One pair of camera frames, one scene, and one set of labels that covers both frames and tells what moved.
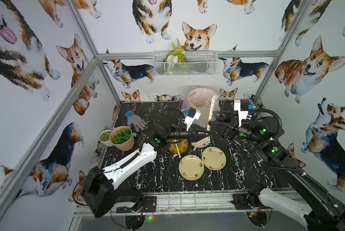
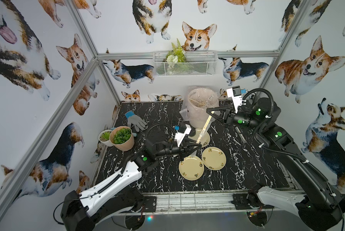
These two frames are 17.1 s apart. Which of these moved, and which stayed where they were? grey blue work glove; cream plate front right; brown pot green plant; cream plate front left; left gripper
Moved: left gripper
Stayed: cream plate front right; brown pot green plant; cream plate front left; grey blue work glove
